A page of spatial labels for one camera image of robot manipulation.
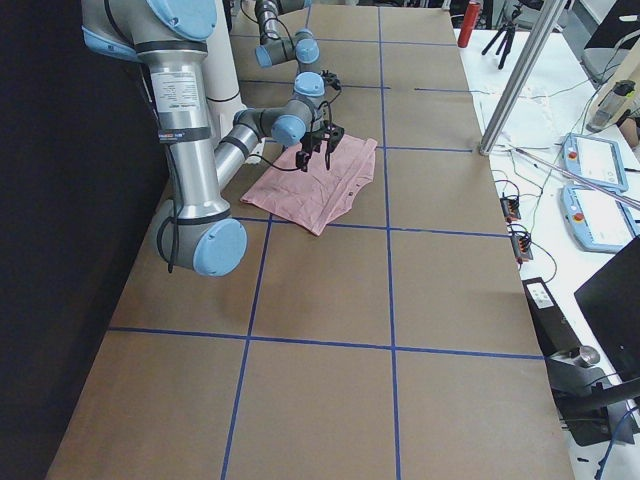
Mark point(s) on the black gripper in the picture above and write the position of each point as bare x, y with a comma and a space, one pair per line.
320, 138

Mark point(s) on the pink Snoopy t-shirt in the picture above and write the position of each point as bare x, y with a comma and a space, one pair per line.
315, 198

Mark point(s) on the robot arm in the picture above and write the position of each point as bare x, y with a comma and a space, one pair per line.
277, 45
207, 132

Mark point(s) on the upper orange circuit board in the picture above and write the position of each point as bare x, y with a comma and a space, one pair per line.
510, 208

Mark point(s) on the orange circuit board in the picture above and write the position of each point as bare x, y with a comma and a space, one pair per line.
510, 208
521, 246

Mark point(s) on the red cylinder bottle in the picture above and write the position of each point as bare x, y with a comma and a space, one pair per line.
469, 22

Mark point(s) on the lower orange circuit board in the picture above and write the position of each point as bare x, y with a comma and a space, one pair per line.
521, 246

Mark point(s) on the upper teach pendant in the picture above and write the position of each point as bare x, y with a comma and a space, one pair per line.
597, 160

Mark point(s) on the teach pendant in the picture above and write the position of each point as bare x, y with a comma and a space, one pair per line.
597, 160
597, 221

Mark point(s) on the lower teach pendant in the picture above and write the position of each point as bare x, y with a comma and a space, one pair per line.
597, 221

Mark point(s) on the clear water bottle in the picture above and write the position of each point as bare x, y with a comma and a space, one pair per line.
610, 105

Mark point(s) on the black power box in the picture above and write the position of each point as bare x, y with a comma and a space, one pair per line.
554, 333

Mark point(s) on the black monitor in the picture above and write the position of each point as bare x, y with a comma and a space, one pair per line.
609, 302

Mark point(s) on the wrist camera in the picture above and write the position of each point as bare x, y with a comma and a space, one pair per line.
332, 136
331, 80

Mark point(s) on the black camera tripod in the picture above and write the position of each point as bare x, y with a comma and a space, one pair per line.
505, 35

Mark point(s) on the aluminium frame post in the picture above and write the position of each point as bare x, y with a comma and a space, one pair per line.
550, 13

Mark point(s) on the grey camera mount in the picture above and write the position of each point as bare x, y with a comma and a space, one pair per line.
588, 403

